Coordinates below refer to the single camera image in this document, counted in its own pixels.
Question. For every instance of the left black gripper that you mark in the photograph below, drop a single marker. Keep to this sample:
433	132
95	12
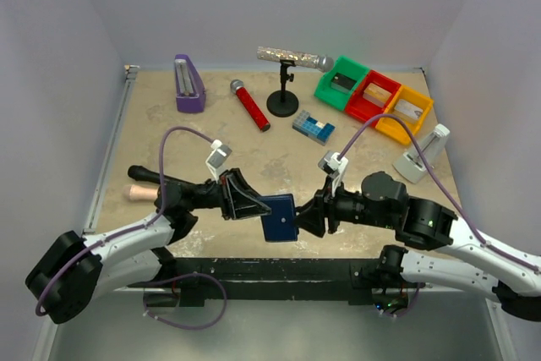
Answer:
226	195

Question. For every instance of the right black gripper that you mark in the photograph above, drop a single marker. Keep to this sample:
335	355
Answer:
321	210

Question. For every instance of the navy blue card holder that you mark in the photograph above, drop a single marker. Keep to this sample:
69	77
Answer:
278	226

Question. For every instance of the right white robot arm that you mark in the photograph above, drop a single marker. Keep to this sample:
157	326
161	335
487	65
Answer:
434	245

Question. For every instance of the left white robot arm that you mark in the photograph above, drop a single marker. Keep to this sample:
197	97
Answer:
76	269

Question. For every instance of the dark card in green bin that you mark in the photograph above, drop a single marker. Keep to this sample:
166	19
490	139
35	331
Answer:
342	83

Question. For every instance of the gold card in red bin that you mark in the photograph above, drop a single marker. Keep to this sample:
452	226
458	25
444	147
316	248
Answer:
376	95

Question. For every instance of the white card in yellow bin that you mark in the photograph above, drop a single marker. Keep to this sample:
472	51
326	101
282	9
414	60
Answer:
407	111

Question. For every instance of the blue toy brick block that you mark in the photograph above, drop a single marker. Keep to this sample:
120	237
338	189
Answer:
312	128

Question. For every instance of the black microphone stand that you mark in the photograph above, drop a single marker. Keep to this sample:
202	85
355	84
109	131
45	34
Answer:
283	103

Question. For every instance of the red glitter microphone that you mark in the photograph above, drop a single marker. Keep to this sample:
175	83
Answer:
238	89

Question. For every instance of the black microphone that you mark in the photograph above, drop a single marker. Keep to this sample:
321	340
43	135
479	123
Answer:
142	174

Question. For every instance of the white metronome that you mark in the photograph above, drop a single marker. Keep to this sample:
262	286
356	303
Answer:
412	164

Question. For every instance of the pink microphone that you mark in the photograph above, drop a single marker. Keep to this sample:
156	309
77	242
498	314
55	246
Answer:
135	192

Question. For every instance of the purple metronome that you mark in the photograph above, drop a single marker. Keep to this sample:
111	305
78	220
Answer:
190	89

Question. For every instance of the red plastic bin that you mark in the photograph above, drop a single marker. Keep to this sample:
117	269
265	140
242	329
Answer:
363	110

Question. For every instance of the green plastic bin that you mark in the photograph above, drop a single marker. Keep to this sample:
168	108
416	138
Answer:
346	66

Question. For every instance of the yellow plastic bin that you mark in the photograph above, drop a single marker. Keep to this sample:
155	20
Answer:
391	128

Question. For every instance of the silver glitter microphone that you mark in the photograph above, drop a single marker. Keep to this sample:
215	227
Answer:
322	63

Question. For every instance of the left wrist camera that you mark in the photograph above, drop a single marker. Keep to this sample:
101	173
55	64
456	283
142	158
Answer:
216	160

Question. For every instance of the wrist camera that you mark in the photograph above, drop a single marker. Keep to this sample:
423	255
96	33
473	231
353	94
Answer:
334	167
216	160

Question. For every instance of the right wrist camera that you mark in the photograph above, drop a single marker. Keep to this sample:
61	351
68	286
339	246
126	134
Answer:
334	167

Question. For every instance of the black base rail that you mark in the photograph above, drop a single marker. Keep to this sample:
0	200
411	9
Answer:
192	282

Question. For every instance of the aluminium frame rail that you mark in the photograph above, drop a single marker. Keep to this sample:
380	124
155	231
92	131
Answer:
48	331

